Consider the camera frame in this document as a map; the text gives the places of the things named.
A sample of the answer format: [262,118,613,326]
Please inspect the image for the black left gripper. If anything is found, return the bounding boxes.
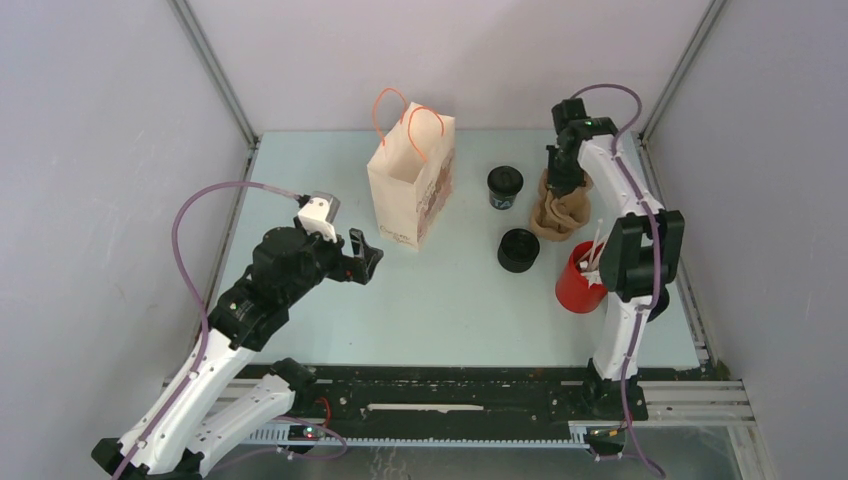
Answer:
[283,215,382,304]

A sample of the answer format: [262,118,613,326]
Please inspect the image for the brown pulp cup carrier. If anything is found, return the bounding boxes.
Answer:
[529,169,593,242]

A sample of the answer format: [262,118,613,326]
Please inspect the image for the black coffee cup lid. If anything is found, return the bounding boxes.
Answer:
[487,165,524,196]

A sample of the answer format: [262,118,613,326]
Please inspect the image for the dark takeout coffee cup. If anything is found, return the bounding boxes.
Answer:
[488,186,521,210]

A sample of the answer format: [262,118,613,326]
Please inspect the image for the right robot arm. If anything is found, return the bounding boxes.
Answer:
[546,95,685,421]

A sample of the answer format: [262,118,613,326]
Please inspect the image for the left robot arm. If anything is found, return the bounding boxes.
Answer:
[92,224,384,479]

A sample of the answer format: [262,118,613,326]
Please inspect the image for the red straw holder cup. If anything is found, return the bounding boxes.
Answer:
[555,241,608,314]

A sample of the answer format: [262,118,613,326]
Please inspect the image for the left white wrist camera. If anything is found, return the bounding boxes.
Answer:
[297,191,341,243]

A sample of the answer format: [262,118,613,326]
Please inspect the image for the paper bag orange handles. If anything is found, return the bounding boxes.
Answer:
[367,87,456,251]

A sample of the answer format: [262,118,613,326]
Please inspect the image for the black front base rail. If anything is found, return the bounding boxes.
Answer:
[289,365,649,443]

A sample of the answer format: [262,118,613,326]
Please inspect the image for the aluminium frame rail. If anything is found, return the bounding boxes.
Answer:
[167,0,259,149]

